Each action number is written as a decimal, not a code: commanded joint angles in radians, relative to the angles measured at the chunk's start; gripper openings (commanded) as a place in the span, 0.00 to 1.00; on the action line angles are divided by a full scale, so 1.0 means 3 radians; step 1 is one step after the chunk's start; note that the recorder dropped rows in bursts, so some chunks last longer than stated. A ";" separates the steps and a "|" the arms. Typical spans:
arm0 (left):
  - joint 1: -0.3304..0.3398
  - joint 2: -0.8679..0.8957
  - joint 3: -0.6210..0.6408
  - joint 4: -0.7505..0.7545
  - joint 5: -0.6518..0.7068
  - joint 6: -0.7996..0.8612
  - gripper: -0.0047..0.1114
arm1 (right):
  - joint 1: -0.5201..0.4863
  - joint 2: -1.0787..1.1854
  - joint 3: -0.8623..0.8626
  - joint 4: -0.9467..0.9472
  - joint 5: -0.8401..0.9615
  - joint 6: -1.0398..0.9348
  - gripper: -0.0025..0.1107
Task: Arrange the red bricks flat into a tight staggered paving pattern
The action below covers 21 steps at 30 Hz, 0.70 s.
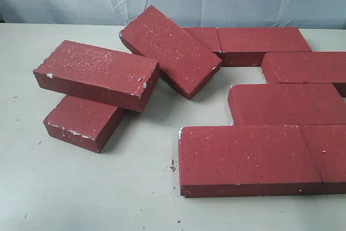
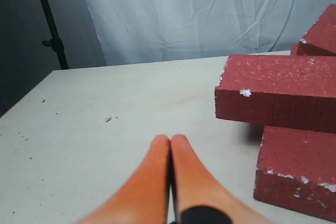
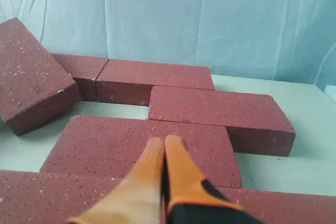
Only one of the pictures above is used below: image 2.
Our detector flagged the black stand pole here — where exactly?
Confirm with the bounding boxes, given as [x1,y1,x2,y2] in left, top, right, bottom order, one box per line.
[40,0,69,70]

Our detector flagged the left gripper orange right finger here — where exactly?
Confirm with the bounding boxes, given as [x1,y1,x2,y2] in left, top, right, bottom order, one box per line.
[171,134,272,223]

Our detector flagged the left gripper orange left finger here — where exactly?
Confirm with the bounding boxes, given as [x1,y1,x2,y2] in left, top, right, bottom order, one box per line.
[76,134,170,223]

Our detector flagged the white backdrop cloth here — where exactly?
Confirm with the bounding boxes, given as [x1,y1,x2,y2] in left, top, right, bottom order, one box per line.
[86,0,335,65]

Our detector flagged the red brick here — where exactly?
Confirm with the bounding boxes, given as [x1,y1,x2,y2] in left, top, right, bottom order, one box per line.
[215,55,335,133]
[254,126,335,222]
[297,4,335,56]
[290,44,300,56]

